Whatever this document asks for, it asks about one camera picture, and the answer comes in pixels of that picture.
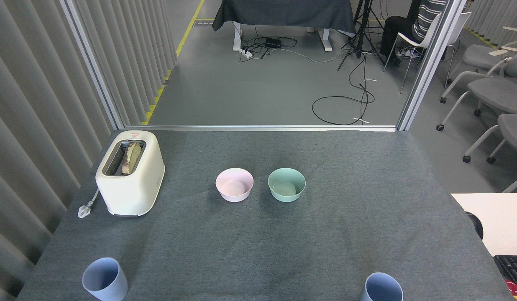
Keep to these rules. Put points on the black power adapter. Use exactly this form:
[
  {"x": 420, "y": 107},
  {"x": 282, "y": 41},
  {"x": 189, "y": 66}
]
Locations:
[{"x": 273, "y": 42}]

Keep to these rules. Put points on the white chair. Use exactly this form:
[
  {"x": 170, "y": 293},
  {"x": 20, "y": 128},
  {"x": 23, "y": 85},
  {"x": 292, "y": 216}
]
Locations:
[{"x": 413, "y": 42}]

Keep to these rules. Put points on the black round object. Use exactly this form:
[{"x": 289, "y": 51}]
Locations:
[{"x": 477, "y": 225}]

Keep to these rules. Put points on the dark grey tablecloth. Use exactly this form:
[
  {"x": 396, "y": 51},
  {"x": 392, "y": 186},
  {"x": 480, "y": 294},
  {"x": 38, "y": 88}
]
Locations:
[{"x": 283, "y": 12}]

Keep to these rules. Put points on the toasted bread slice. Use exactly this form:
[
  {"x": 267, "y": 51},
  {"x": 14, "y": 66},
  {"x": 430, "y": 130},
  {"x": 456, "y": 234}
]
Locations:
[{"x": 132, "y": 156}]

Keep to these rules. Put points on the grey chair on wheels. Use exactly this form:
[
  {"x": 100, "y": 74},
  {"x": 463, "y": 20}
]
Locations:
[
  {"x": 497, "y": 94},
  {"x": 513, "y": 129},
  {"x": 480, "y": 56}
]

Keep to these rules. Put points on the blue cup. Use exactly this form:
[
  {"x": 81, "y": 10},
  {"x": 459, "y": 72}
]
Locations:
[
  {"x": 382, "y": 288},
  {"x": 110, "y": 288}
]

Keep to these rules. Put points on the black tripod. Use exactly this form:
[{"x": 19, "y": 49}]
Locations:
[{"x": 359, "y": 39}]

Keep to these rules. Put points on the black keyboard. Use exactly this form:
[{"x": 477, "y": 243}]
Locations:
[{"x": 511, "y": 267}]

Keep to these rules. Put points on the floor socket cover plate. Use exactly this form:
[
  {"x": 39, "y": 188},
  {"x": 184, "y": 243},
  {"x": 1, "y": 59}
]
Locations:
[{"x": 203, "y": 23}]

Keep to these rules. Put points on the white toaster power plug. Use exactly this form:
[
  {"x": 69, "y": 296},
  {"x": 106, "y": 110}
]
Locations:
[{"x": 84, "y": 211}]

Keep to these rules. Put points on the white desk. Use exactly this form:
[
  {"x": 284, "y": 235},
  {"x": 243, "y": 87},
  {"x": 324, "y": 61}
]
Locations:
[{"x": 501, "y": 221}]

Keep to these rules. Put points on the white table frame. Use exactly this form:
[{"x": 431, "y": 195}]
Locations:
[{"x": 237, "y": 37}]

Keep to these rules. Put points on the white power strip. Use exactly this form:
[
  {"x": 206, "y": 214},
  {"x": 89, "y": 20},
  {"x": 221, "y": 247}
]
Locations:
[{"x": 246, "y": 52}]

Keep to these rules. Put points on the green bowl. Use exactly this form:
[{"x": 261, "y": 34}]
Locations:
[{"x": 286, "y": 196}]

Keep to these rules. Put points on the person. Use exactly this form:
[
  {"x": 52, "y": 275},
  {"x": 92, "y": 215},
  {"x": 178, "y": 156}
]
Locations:
[{"x": 426, "y": 19}]

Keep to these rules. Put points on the silver frame post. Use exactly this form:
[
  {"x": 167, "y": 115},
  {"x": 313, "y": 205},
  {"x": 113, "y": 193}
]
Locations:
[
  {"x": 93, "y": 62},
  {"x": 430, "y": 62}
]

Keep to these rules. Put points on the cream white toaster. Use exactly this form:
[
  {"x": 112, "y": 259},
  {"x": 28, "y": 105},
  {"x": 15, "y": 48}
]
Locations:
[{"x": 133, "y": 192}]

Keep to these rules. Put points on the pink bowl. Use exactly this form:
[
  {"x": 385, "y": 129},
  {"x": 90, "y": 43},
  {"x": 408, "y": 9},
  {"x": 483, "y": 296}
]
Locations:
[{"x": 234, "y": 195}]

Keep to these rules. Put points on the red round object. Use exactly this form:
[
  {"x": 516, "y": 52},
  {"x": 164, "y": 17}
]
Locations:
[{"x": 513, "y": 289}]

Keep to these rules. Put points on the silver frame crossbar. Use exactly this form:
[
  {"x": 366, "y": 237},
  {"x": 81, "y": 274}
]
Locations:
[{"x": 258, "y": 128}]

